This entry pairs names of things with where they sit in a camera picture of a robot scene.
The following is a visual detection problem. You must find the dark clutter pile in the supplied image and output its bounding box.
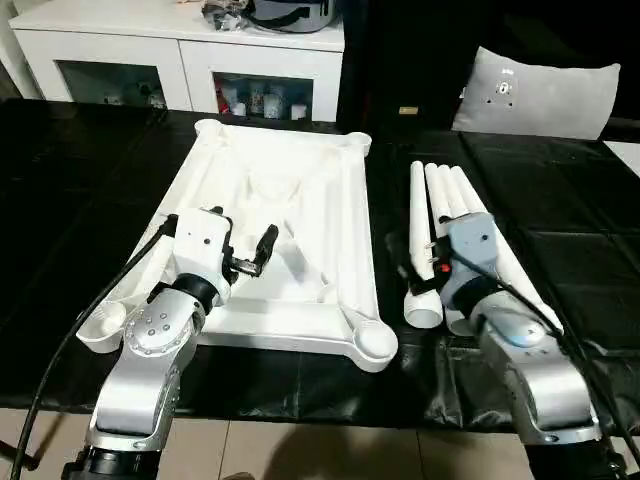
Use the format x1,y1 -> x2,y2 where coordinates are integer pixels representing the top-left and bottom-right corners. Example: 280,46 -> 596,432
203,0 -> 251,29

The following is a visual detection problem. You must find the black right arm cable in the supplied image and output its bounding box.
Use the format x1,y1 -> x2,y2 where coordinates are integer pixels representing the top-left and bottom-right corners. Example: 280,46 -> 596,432
495,280 -> 640,471

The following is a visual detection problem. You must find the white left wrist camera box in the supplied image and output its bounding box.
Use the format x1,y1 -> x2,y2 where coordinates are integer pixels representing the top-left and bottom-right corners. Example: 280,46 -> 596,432
163,208 -> 238,306

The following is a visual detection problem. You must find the white plastic table leg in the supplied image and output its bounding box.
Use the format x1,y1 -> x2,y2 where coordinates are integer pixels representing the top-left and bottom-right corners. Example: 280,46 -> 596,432
425,163 -> 481,336
438,165 -> 521,336
452,166 -> 563,336
403,160 -> 444,327

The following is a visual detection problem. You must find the black work mat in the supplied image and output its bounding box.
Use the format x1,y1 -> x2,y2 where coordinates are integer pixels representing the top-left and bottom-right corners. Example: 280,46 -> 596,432
0,98 -> 640,433

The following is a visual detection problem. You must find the white cabinet with glass doors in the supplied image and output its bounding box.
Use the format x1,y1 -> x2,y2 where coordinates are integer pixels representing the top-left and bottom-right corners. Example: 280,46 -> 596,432
8,0 -> 346,123

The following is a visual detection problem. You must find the dark round appliance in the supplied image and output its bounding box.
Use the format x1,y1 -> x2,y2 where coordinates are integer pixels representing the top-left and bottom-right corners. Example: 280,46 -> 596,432
250,0 -> 336,33

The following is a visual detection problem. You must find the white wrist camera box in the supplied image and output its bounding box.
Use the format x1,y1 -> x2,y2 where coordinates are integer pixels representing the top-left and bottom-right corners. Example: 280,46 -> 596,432
433,212 -> 513,309
163,208 -> 238,306

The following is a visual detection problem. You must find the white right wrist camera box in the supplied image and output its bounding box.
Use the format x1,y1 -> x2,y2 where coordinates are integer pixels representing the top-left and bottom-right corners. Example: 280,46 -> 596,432
433,212 -> 513,309

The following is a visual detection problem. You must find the grey pillow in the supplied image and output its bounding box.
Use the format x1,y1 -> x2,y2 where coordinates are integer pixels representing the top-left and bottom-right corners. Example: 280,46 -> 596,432
452,45 -> 621,141

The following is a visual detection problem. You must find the white plastic table top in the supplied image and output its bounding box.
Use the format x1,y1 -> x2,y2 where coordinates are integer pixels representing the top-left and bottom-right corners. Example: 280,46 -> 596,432
75,118 -> 398,373

